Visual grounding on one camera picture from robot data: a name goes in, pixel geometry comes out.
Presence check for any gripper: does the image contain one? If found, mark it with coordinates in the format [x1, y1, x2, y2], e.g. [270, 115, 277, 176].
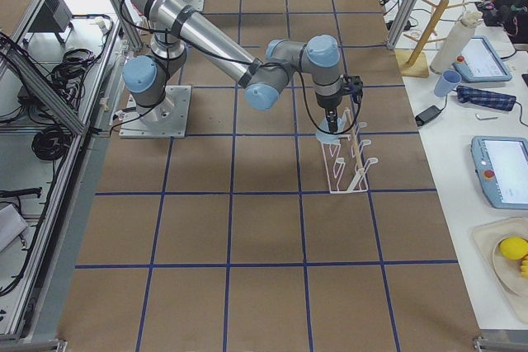
[315, 87, 342, 133]

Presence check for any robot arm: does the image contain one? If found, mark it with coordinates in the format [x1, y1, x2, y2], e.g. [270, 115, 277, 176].
[130, 0, 343, 134]

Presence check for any blue teach pendant near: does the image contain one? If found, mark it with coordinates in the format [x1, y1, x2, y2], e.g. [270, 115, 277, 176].
[470, 136, 528, 210]

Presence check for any blue plaid cloth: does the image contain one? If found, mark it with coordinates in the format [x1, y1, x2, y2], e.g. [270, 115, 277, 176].
[455, 85, 516, 111]

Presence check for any white thermos bottle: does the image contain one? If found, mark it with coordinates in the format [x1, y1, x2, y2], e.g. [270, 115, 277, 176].
[430, 11, 483, 74]

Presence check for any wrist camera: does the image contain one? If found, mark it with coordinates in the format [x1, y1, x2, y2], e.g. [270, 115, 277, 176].
[342, 75, 363, 105]

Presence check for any blue teach pendant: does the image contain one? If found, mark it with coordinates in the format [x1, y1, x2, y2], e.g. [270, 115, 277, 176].
[453, 35, 512, 82]
[470, 136, 528, 210]

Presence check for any beige tray with fruit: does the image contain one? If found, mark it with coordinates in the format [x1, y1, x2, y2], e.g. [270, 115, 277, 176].
[472, 217, 527, 324]

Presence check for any blue teach pendant far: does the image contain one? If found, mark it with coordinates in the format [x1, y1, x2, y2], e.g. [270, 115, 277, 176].
[453, 35, 512, 82]

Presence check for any yellow lemon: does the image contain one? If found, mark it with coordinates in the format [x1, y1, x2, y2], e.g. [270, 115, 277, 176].
[498, 237, 528, 260]

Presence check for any white wire cup rack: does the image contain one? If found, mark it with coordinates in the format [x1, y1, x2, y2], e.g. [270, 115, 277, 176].
[316, 108, 379, 195]

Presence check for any blue cup on desk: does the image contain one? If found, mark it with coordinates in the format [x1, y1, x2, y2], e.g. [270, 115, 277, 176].
[433, 69, 462, 97]

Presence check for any wooden mug tree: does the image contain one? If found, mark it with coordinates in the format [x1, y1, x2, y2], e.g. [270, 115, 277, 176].
[395, 0, 466, 77]

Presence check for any light blue plastic cup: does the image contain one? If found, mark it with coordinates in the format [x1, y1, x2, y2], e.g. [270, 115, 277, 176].
[315, 115, 347, 144]

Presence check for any black power adapter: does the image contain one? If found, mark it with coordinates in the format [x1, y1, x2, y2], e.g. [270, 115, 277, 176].
[414, 106, 443, 127]

